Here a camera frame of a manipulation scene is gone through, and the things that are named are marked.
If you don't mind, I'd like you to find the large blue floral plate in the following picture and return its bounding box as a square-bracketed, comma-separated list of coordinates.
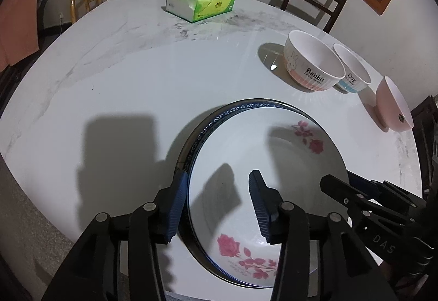
[176, 97, 309, 247]

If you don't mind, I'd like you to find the white pink-flower plate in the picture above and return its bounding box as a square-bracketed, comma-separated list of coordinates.
[184, 99, 348, 288]

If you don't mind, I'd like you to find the pink bowl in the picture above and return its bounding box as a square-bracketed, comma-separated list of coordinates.
[376, 76, 414, 132]

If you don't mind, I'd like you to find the white Dog bowl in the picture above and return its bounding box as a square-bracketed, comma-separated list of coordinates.
[333, 43, 371, 93]

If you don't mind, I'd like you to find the white Rabbit bowl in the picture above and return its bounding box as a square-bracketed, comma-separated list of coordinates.
[284, 30, 346, 92]

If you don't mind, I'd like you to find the dark chair at right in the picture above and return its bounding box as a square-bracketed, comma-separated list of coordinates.
[411, 96, 437, 195]

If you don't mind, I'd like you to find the pink cloth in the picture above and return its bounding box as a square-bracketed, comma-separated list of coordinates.
[0, 0, 39, 70]

